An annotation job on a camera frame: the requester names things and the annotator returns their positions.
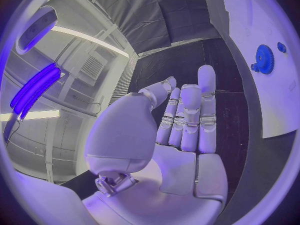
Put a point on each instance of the white task board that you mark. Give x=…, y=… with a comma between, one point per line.
x=257, y=97

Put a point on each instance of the small blue peg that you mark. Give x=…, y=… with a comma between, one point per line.
x=281, y=47

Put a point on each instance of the blue gear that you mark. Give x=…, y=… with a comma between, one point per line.
x=264, y=59

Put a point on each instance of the glowing light bar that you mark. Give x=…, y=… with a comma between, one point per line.
x=35, y=91

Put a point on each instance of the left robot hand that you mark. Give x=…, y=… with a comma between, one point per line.
x=145, y=172

